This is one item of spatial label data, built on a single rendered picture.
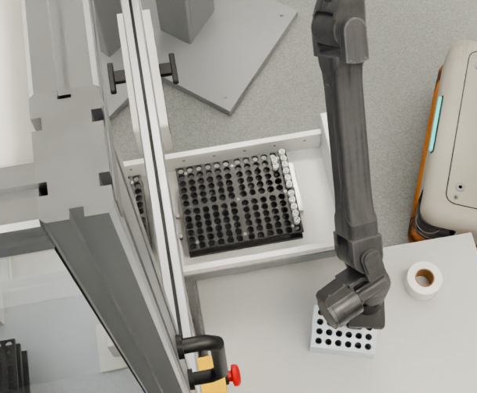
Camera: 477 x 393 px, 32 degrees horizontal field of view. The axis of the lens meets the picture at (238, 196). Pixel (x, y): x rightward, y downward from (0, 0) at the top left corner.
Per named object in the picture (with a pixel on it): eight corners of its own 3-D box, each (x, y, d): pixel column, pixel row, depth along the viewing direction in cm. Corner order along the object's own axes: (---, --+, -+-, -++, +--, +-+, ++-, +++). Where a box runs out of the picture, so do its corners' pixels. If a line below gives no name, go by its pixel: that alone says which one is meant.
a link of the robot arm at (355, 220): (371, 14, 128) (336, 10, 138) (337, 20, 126) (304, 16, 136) (391, 272, 142) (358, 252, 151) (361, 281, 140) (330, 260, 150)
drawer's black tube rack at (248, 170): (284, 164, 174) (285, 150, 168) (302, 242, 167) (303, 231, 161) (178, 182, 173) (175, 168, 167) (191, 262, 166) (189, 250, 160)
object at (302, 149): (318, 141, 176) (320, 127, 171) (346, 255, 166) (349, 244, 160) (128, 173, 174) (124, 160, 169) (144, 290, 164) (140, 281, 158)
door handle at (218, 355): (227, 364, 105) (220, 323, 88) (230, 385, 104) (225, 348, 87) (188, 371, 105) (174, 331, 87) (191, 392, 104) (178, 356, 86)
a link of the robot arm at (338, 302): (378, 246, 140) (351, 231, 148) (320, 282, 138) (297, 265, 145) (400, 302, 145) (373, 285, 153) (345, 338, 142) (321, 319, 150)
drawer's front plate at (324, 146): (324, 136, 178) (328, 110, 168) (356, 263, 167) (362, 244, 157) (316, 137, 178) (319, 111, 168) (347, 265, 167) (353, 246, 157)
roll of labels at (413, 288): (442, 273, 172) (446, 267, 168) (434, 305, 169) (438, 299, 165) (408, 263, 173) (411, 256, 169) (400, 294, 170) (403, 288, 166)
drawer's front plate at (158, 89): (154, 37, 189) (149, 7, 179) (173, 150, 178) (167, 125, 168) (146, 38, 189) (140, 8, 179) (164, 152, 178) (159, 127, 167)
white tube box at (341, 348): (375, 317, 168) (377, 312, 165) (372, 359, 165) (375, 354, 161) (312, 309, 169) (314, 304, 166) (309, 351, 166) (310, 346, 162)
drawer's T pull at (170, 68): (174, 54, 178) (173, 51, 177) (179, 84, 175) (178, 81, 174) (157, 57, 178) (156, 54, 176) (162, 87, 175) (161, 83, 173)
